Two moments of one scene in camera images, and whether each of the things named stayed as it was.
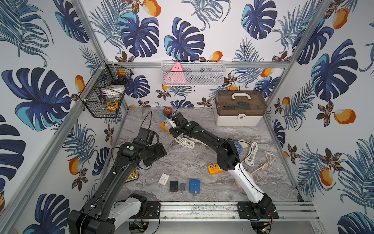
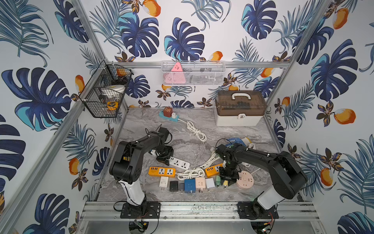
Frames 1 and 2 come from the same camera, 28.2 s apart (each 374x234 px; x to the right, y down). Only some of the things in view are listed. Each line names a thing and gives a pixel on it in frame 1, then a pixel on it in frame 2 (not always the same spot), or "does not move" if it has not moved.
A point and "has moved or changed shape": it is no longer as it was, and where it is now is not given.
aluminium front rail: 297,210 does not move
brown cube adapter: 167,110 does not move
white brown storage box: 240,107 does not move
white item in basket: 111,90 does not move
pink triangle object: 176,76 does not move
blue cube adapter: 194,186 has moved or changed shape
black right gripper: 174,134 -> 231,179
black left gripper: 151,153 -> 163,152
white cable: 250,160 -> 214,157
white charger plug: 163,179 does not move
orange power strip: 163,126 has moved or changed shape
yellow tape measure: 112,106 does not move
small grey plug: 182,186 does not move
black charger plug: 174,186 does not move
